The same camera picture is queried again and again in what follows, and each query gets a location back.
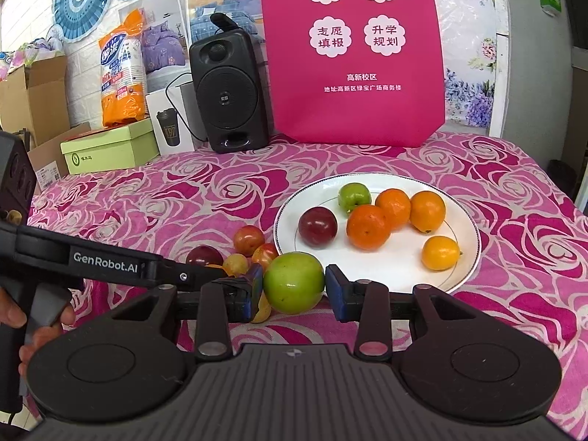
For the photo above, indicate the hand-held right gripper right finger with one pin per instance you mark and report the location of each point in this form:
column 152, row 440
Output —
column 335, row 294

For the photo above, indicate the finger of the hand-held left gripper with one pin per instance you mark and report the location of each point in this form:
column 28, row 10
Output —
column 193, row 278

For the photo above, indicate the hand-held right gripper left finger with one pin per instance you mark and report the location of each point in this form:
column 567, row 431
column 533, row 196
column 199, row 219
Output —
column 255, row 294

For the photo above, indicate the large green apple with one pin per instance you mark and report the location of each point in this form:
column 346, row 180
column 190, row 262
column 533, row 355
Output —
column 294, row 282

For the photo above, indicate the white plate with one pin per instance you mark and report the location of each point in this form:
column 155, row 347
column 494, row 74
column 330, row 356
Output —
column 395, row 266

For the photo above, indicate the large dark red plum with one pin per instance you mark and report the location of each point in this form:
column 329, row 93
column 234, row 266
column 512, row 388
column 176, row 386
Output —
column 318, row 227

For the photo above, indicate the tangerine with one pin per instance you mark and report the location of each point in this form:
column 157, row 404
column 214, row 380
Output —
column 395, row 204
column 367, row 228

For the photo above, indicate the small green apple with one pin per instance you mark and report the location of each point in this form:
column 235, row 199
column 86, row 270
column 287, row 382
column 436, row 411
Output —
column 353, row 197

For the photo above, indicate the yellow orange citrus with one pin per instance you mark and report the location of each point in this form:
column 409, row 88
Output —
column 440, row 252

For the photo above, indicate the smooth orange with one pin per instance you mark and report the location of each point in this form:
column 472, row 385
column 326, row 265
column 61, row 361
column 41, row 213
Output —
column 427, row 211

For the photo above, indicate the person's left hand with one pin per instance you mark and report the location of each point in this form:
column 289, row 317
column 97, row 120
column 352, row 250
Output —
column 9, row 312

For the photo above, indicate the small dark plum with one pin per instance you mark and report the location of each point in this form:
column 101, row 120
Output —
column 204, row 255

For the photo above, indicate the small yellow plum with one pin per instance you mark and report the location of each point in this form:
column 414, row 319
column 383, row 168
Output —
column 235, row 264

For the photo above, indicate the pink rose tablecloth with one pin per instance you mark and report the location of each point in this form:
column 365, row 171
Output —
column 161, row 202

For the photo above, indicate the light green box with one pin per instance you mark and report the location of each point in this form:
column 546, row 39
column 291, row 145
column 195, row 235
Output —
column 110, row 151

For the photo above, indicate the orange packet of paper cups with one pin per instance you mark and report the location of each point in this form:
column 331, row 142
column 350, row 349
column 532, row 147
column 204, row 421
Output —
column 119, row 101

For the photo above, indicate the open cardboard box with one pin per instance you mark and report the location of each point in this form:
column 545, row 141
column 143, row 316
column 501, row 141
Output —
column 46, row 101

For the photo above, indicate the white box with cup print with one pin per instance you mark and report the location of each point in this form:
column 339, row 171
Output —
column 154, row 96

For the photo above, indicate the magenta bag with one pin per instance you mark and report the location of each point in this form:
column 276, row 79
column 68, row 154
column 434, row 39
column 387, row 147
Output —
column 349, row 115

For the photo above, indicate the black speaker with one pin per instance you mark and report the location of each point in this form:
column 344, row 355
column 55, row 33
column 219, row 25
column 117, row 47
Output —
column 229, row 101

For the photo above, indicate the floral cloth bundle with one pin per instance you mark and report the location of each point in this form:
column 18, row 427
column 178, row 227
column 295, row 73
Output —
column 18, row 59

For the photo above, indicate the purple bedding poster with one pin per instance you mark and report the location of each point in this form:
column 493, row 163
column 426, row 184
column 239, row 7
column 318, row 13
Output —
column 161, row 41

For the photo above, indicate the floral printed sheet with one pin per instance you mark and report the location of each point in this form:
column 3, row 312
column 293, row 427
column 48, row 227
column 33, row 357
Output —
column 468, row 101

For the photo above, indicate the black bin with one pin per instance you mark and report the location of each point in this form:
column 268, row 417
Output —
column 561, row 177

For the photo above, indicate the large blue paper fan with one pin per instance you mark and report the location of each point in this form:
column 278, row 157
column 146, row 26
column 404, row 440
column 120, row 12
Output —
column 82, row 0

